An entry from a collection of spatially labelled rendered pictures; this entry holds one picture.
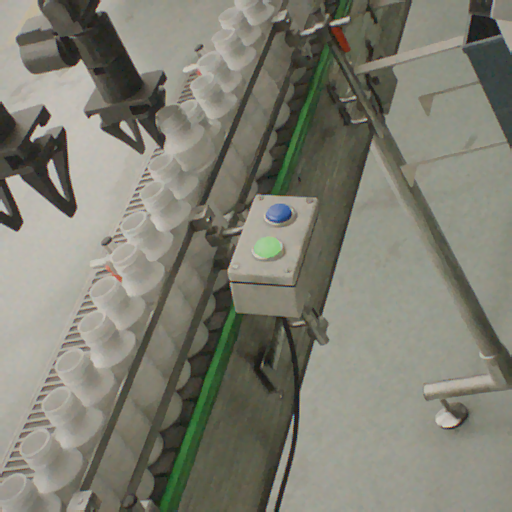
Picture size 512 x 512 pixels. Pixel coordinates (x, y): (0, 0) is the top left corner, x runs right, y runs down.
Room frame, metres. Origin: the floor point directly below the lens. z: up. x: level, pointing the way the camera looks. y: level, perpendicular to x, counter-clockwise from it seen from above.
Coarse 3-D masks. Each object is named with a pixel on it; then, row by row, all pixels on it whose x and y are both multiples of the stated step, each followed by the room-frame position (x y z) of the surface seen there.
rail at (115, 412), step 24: (288, 0) 1.87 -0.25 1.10; (312, 24) 1.90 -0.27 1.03; (264, 48) 1.76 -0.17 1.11; (288, 72) 1.78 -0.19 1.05; (264, 144) 1.64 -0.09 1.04; (216, 168) 1.53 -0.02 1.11; (240, 192) 1.55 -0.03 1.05; (216, 264) 1.43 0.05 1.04; (168, 288) 1.34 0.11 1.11; (144, 336) 1.27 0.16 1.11; (192, 336) 1.33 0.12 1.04; (168, 384) 1.26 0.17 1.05; (120, 408) 1.19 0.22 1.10; (96, 456) 1.13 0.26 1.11; (144, 456) 1.17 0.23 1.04
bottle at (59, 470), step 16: (32, 432) 1.15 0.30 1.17; (48, 432) 1.13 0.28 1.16; (32, 448) 1.14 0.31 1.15; (48, 448) 1.12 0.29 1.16; (64, 448) 1.14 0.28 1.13; (32, 464) 1.12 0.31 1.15; (48, 464) 1.11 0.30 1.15; (64, 464) 1.12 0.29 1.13; (80, 464) 1.12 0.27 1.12; (48, 480) 1.11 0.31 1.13; (64, 480) 1.10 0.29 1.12; (80, 480) 1.11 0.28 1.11; (96, 480) 1.12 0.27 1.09; (64, 496) 1.10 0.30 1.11; (112, 496) 1.12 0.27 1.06
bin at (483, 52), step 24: (384, 0) 2.05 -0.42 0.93; (480, 24) 1.82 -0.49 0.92; (432, 48) 1.81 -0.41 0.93; (480, 48) 1.72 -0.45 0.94; (504, 48) 1.70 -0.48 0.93; (360, 72) 1.87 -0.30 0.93; (480, 72) 1.73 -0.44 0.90; (504, 72) 1.71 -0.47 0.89; (432, 96) 2.04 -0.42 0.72; (504, 96) 1.72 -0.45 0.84; (504, 120) 1.73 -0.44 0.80; (504, 144) 1.79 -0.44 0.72; (408, 168) 1.89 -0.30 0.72
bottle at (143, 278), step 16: (112, 256) 1.38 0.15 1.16; (128, 256) 1.39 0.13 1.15; (144, 256) 1.37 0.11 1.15; (128, 272) 1.35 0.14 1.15; (144, 272) 1.35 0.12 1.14; (160, 272) 1.36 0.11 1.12; (128, 288) 1.36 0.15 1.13; (144, 288) 1.34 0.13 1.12; (160, 288) 1.34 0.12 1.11; (176, 288) 1.36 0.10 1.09; (176, 304) 1.35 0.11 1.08; (160, 320) 1.34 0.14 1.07; (176, 320) 1.34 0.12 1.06; (176, 336) 1.34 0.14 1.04; (192, 352) 1.34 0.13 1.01
